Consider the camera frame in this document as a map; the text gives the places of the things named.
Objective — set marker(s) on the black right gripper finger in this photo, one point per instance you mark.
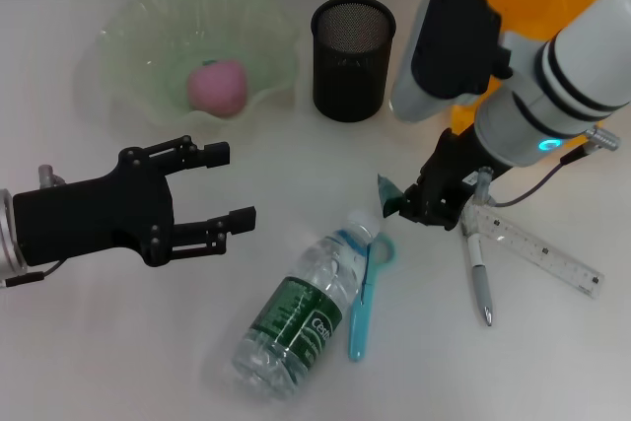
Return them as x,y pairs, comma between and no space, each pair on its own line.
408,200
416,218

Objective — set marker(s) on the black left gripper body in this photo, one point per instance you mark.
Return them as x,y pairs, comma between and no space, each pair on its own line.
93,216

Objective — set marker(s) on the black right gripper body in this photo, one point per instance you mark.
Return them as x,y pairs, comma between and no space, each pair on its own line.
451,179

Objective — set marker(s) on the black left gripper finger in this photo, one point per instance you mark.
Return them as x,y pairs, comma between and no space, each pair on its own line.
241,219
217,155

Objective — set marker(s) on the pink plush peach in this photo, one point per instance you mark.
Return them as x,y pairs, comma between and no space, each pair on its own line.
217,88

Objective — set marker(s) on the clear green-label water bottle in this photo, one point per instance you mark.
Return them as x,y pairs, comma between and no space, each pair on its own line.
291,317

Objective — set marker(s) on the grey white ballpoint pen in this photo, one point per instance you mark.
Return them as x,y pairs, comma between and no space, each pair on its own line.
479,273

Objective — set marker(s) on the transparent plastic ruler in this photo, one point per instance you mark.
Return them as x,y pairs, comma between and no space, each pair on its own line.
542,251

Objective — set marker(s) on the light blue scissors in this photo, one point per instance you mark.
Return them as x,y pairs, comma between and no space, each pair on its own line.
359,322

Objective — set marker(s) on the black mesh pen holder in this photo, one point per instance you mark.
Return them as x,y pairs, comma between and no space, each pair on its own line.
352,81

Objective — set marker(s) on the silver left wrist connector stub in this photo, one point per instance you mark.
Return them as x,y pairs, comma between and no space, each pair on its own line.
49,175

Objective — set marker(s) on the translucent green ruffled bowl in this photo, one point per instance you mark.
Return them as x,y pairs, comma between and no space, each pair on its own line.
143,41

